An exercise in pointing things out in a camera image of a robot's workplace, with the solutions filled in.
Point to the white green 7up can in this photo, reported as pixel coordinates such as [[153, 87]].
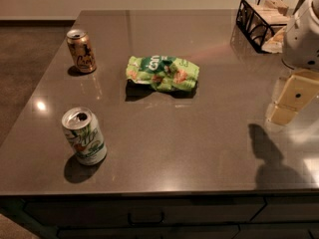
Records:
[[82, 131]]

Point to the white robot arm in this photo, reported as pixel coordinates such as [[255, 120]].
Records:
[[293, 92]]

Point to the orange soda can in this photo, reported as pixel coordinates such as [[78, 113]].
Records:
[[81, 50]]

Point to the black wire basket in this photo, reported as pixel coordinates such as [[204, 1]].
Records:
[[244, 18]]

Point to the wooden blocks in basket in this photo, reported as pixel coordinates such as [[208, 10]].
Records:
[[268, 25]]

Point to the green rice chip bag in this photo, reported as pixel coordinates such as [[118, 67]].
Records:
[[163, 73]]

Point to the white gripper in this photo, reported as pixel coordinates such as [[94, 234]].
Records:
[[303, 39]]

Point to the dark drawer with handle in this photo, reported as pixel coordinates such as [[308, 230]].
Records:
[[140, 212]]

